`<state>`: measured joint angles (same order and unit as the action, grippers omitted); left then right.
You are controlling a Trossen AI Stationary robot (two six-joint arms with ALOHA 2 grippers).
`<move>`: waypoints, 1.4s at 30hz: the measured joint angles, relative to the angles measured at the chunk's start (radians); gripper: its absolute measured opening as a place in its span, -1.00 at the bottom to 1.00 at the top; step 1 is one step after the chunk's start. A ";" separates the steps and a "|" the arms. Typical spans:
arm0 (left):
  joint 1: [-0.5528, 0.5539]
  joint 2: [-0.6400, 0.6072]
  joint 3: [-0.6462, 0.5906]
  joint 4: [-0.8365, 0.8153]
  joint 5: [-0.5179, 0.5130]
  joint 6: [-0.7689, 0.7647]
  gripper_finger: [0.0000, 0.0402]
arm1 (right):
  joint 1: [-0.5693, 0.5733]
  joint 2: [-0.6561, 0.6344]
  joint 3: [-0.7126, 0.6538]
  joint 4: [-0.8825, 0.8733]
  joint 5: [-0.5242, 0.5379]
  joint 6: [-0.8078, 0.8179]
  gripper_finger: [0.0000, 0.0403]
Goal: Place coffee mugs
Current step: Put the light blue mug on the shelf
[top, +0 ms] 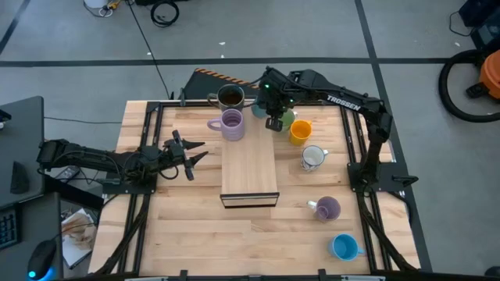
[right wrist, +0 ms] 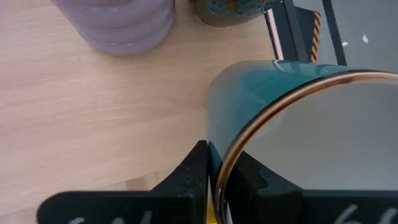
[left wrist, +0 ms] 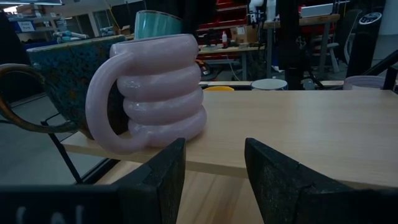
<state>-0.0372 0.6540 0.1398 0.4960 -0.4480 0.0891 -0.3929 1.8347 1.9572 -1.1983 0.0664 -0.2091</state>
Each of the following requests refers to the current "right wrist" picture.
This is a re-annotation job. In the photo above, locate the black aluminium table frame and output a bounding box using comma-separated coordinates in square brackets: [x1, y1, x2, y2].
[264, 0, 310, 63]

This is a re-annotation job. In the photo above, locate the teal mug white interior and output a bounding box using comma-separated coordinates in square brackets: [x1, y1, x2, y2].
[206, 58, 398, 224]

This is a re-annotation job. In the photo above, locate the black hazard-striped ramp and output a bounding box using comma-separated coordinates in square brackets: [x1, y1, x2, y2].
[295, 6, 323, 65]

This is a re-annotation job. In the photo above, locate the purple ribbed mug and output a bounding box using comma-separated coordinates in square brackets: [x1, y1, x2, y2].
[49, 0, 177, 57]

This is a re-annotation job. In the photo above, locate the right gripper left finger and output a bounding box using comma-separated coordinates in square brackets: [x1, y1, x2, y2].
[37, 140, 209, 224]

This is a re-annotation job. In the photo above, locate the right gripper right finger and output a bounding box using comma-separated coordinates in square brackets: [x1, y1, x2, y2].
[224, 151, 398, 224]

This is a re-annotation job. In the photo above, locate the dark speckled brown mug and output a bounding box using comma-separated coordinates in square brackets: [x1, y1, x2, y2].
[190, 0, 282, 29]

